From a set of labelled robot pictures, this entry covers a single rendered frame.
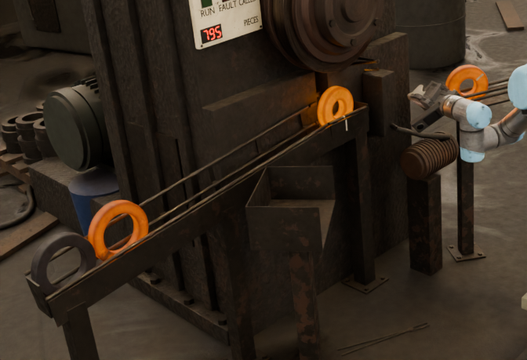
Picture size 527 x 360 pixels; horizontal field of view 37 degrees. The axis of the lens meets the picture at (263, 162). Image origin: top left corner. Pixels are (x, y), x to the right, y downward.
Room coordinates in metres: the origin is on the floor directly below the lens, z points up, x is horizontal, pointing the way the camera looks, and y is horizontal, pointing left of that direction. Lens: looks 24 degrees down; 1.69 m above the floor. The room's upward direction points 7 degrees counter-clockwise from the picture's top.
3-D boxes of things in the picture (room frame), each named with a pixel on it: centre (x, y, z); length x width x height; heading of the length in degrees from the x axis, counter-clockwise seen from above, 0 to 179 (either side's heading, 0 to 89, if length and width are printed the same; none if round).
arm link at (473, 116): (2.28, -0.66, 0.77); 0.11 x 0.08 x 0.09; 25
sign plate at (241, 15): (2.42, 0.06, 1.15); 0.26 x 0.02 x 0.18; 129
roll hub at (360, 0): (2.48, -0.34, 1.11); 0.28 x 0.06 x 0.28; 129
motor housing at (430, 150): (2.66, -0.62, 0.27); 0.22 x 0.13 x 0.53; 129
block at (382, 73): (2.71, -0.45, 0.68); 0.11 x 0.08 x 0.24; 39
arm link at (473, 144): (2.28, -0.68, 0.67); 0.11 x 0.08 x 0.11; 112
